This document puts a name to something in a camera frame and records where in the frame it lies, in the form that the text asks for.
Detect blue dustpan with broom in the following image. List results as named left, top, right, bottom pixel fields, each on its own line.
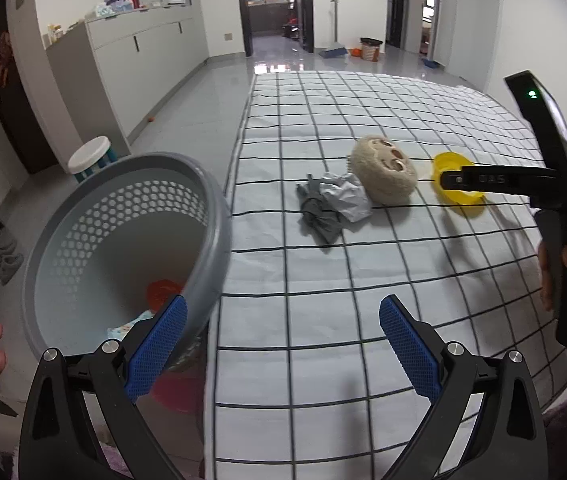
left=319, top=0, right=349, bottom=58

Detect dark brown door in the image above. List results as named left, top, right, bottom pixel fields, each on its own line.
left=0, top=0, right=58, bottom=174

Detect grey white cabinet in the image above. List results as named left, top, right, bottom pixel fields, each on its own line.
left=47, top=6, right=209, bottom=157

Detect grey cloth rag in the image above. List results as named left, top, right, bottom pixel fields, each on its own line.
left=297, top=174, right=342, bottom=244

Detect yellow plastic bowl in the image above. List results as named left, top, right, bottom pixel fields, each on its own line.
left=432, top=152, right=484, bottom=206

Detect beige plush toy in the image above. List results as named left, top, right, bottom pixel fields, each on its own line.
left=347, top=136, right=418, bottom=206

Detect light blue snack bag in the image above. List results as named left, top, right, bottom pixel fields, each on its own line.
left=107, top=310, right=154, bottom=341

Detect pink stool under basket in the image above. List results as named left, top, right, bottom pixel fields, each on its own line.
left=150, top=363, right=206, bottom=415

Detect trash bin with black bag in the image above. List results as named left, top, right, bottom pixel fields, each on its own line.
left=361, top=37, right=383, bottom=62

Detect grey sneakers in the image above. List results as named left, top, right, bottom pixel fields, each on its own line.
left=0, top=240, right=24, bottom=286

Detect checkered white tablecloth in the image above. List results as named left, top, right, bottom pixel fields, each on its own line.
left=206, top=70, right=567, bottom=479

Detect white stool with teal legs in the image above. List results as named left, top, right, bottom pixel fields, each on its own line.
left=68, top=136, right=118, bottom=183

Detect red plastic bag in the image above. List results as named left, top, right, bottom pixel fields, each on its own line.
left=146, top=280, right=183, bottom=313

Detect grey perforated laundry basket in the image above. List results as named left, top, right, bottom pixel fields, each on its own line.
left=22, top=153, right=232, bottom=368

